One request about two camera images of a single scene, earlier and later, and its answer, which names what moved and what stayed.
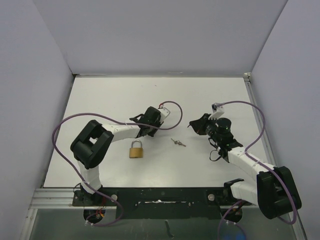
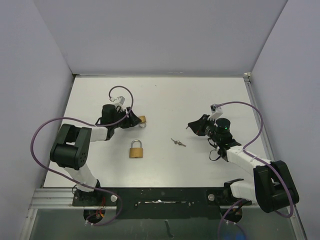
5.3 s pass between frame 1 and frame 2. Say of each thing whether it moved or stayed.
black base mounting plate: stayed
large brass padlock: stayed
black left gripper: moved
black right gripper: stayed
